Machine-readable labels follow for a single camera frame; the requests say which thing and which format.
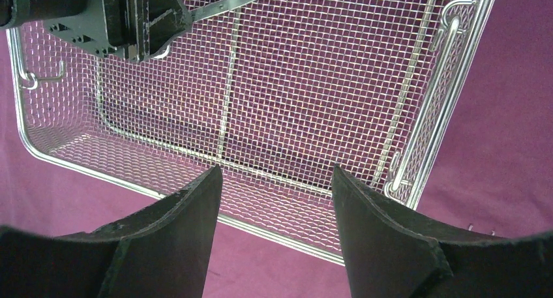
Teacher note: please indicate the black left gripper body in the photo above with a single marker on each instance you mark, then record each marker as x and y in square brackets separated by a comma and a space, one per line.
[98, 27]

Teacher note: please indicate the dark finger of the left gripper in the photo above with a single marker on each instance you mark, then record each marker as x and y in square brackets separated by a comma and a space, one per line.
[151, 25]

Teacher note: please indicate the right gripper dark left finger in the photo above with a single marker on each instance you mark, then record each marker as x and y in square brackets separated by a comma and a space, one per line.
[162, 250]

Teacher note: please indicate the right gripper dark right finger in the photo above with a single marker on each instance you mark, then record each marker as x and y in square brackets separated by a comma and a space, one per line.
[390, 250]

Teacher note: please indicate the steel surgical scissors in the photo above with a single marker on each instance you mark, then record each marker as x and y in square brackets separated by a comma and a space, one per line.
[217, 8]

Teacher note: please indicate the magenta surgical wrap cloth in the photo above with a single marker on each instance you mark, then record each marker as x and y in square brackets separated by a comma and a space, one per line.
[493, 171]

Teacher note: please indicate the metal mesh instrument tray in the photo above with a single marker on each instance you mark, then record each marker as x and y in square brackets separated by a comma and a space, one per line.
[275, 92]

